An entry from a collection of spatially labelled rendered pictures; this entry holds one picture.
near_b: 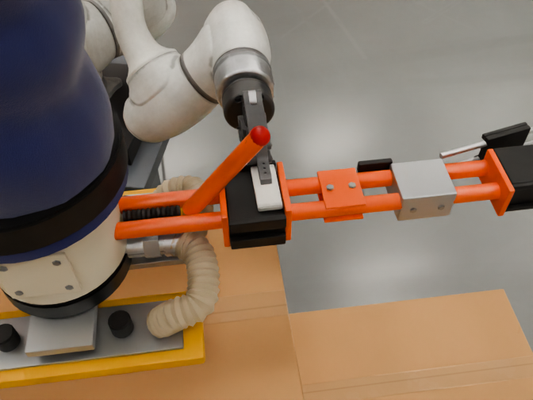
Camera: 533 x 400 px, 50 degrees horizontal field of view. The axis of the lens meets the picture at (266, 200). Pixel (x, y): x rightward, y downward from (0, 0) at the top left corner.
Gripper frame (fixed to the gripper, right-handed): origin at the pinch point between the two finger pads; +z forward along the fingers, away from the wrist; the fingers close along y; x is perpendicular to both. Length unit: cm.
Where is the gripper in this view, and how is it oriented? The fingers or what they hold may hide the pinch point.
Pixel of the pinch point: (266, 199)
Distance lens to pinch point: 72.5
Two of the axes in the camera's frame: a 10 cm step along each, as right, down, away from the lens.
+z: 1.5, 7.6, -6.4
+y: 0.0, 6.4, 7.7
